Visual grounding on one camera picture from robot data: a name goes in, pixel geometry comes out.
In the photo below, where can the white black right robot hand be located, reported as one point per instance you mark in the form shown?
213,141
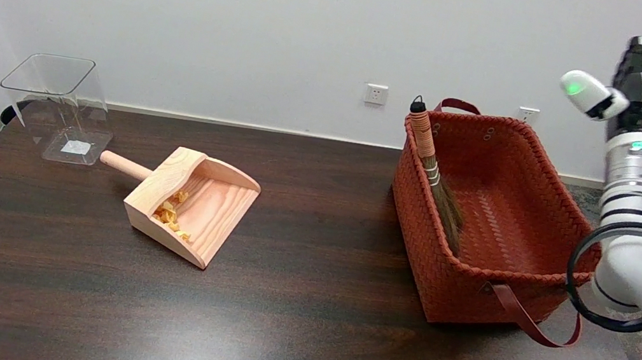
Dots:
631,94

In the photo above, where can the small straw hand broom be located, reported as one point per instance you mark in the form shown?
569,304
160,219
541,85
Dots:
428,152

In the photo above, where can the reddish brown woven storage basket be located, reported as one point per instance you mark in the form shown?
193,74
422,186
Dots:
505,280

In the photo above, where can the wooden dustpan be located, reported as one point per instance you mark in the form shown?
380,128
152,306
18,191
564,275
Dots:
206,213

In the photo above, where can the orange chip pile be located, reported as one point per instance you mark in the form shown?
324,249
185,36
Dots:
170,217

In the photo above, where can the clear plastic container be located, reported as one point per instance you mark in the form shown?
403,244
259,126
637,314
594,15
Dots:
60,100

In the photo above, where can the white wall outlet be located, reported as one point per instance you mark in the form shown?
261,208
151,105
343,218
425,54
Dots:
528,114
376,94

